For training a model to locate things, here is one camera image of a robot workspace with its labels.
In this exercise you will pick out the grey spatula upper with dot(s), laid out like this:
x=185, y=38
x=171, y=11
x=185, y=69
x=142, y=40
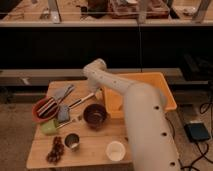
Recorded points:
x=62, y=92

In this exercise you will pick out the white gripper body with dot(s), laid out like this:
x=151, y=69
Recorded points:
x=93, y=86

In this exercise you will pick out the small metal cup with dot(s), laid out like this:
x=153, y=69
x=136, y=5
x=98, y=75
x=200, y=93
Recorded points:
x=72, y=141

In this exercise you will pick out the grey spatula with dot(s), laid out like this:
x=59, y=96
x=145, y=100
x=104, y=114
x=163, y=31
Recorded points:
x=63, y=114
x=62, y=92

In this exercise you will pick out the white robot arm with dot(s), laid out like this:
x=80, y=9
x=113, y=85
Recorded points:
x=151, y=143

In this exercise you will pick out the dark brown bowl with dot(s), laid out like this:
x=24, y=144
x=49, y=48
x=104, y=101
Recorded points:
x=95, y=115

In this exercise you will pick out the yellow plastic tray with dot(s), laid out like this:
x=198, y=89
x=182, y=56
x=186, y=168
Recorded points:
x=113, y=100

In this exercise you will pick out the grey spatula lower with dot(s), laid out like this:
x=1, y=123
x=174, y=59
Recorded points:
x=63, y=114

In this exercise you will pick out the black foot pedal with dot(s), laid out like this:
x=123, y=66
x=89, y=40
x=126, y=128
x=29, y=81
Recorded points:
x=196, y=132

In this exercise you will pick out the bunch of dark grapes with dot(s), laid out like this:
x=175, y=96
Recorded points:
x=56, y=152

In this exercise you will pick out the red bowl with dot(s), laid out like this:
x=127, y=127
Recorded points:
x=49, y=114

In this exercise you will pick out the striped item in bowl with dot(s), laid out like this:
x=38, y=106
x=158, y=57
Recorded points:
x=48, y=104

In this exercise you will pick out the white round cup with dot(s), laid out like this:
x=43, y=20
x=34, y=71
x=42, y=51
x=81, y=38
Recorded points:
x=115, y=151

